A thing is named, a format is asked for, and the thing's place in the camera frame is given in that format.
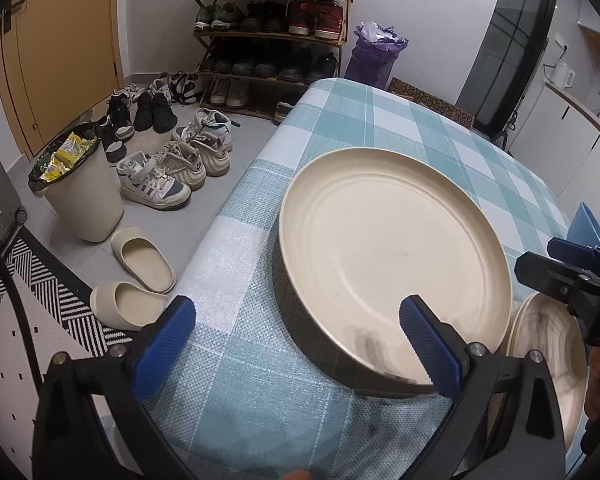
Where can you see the purple plastic bag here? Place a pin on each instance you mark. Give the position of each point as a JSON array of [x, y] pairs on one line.
[[370, 65]]

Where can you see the person's left hand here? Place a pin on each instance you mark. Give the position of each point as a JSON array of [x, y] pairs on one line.
[[297, 475]]

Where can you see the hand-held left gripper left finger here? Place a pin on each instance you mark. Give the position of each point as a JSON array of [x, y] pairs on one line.
[[165, 350]]

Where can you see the yellow wooden door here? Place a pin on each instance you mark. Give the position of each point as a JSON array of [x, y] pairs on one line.
[[70, 35]]

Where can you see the person's right hand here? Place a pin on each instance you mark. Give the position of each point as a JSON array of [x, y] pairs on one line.
[[599, 385]]

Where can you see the teal checked tablecloth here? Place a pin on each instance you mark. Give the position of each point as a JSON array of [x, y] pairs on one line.
[[260, 390]]

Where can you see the black and white rug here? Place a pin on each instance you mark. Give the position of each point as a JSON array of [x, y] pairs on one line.
[[55, 300]]

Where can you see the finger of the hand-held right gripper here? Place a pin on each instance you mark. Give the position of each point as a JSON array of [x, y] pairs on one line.
[[545, 275], [572, 251]]

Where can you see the black framed glass door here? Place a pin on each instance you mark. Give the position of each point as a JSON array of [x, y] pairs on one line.
[[510, 50]]

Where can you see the white wall socket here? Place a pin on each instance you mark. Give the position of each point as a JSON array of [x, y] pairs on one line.
[[561, 42]]

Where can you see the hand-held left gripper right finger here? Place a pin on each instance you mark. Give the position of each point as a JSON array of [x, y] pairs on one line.
[[430, 355]]

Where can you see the cream slipper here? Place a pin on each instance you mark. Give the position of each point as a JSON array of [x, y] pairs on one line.
[[140, 250], [125, 305]]

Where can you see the brown patterned doormat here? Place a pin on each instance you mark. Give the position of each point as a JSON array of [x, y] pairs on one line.
[[430, 100]]

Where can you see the scattered sneakers group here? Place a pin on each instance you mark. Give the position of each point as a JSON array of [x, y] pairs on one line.
[[145, 180]]

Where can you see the blue bowl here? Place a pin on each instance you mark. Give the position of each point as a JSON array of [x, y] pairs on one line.
[[585, 230]]

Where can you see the cream round plate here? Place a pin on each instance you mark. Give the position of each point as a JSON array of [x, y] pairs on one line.
[[540, 330], [380, 240]]

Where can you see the white kitchen counter cabinet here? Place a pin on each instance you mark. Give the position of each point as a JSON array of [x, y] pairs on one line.
[[570, 135]]

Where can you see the white electric kettle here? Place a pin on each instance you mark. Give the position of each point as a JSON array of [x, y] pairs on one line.
[[562, 75]]

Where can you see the cream trash bin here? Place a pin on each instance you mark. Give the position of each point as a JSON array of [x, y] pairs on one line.
[[85, 200]]

